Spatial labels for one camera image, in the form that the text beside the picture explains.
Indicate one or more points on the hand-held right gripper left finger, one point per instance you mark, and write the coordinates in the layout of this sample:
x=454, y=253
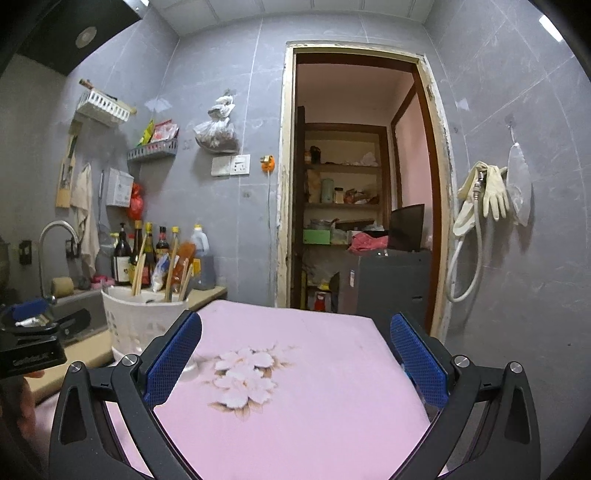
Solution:
x=175, y=360

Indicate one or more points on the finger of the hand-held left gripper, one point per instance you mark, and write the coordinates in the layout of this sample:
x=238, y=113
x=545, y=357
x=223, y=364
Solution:
x=30, y=310
x=27, y=333

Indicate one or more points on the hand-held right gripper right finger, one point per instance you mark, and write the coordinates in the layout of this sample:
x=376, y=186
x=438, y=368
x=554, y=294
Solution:
x=418, y=357

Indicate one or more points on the metal spoon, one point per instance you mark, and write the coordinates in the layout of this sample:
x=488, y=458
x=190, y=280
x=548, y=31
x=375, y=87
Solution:
x=31, y=322

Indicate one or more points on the white plastic utensil basket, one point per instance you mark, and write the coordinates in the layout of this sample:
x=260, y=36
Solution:
x=138, y=327

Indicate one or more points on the wooden chopstick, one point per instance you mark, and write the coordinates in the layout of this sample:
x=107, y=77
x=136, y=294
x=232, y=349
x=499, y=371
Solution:
x=136, y=272
x=143, y=263
x=185, y=282
x=171, y=277

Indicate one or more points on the person's left hand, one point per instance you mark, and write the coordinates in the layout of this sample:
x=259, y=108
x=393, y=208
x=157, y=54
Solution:
x=23, y=406

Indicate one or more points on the loofah sponge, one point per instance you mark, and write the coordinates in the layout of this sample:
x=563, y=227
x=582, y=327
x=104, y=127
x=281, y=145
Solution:
x=61, y=287

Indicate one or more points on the steel faucet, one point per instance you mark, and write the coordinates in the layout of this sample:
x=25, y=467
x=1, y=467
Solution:
x=44, y=258

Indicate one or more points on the steel wool scrubber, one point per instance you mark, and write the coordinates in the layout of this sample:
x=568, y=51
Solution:
x=84, y=282

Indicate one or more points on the grey cabinet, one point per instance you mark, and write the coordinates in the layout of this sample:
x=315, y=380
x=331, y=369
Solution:
x=388, y=286

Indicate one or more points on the pink sponge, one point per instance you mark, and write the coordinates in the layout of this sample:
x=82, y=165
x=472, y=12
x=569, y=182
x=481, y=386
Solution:
x=102, y=281

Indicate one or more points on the blue white plastic bag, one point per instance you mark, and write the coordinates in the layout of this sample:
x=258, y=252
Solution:
x=159, y=272

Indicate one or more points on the dark pump bottle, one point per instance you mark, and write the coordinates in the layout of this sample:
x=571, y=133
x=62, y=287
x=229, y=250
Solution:
x=122, y=263

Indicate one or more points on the cooking oil jug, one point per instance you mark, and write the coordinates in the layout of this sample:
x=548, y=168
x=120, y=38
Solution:
x=203, y=258

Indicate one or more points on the dark vinegar bottle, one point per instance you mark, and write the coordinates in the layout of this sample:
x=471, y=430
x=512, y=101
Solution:
x=162, y=247

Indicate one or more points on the soy sauce bottle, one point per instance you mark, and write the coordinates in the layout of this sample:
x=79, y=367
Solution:
x=148, y=249

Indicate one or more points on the clear yellow-capped bottle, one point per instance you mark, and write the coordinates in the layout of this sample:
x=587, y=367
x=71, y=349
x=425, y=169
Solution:
x=175, y=240

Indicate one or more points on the wooden cutting board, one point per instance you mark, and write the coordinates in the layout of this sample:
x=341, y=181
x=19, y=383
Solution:
x=64, y=194

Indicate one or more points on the pink red cloth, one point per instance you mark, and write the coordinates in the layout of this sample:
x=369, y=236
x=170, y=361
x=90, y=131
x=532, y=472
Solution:
x=369, y=243

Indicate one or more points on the beige dish towel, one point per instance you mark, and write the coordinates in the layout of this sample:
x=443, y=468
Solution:
x=85, y=198

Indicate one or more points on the black monitor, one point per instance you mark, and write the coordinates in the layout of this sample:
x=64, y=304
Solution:
x=407, y=228

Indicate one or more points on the pink floral tablecloth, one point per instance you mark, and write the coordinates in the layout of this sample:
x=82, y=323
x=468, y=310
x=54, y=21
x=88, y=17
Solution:
x=300, y=415

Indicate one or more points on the red plastic bag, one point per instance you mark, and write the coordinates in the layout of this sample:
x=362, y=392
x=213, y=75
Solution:
x=136, y=203

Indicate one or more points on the cream rubber glove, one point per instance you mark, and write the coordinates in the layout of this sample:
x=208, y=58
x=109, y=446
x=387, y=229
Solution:
x=496, y=194
x=466, y=212

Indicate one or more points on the green box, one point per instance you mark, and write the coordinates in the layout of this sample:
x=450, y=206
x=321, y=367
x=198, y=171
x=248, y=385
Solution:
x=316, y=237

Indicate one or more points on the clear plastic bag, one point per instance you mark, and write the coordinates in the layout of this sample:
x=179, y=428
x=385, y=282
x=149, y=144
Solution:
x=519, y=184

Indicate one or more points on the wooden shelf unit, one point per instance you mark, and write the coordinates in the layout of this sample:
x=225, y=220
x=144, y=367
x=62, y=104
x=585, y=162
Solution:
x=341, y=170

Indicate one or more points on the green yellow snack packet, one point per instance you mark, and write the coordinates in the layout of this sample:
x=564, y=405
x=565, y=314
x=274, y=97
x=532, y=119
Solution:
x=147, y=134

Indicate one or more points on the red snack packet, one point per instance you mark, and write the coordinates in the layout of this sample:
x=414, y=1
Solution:
x=164, y=131

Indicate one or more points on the hanging plastic bag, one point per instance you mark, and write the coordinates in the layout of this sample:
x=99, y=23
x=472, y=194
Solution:
x=217, y=131

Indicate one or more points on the black range hood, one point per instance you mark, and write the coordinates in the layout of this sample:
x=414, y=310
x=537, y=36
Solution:
x=55, y=32

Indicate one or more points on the black wall outlet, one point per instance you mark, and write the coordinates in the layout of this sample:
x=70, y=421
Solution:
x=25, y=252
x=73, y=247

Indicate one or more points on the white perforated wall holder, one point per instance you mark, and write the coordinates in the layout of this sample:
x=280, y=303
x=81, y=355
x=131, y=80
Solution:
x=120, y=187

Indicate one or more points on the wooden door frame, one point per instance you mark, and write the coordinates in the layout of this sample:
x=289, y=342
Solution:
x=436, y=184

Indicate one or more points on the grey wall rack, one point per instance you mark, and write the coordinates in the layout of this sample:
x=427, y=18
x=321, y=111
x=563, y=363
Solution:
x=152, y=150

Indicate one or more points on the white switch panel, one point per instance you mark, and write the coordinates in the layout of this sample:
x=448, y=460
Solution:
x=231, y=165

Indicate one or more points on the white wall basket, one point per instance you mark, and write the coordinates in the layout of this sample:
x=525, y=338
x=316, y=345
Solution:
x=104, y=108

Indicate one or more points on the orange wall plug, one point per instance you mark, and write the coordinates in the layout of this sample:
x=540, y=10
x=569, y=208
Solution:
x=268, y=165

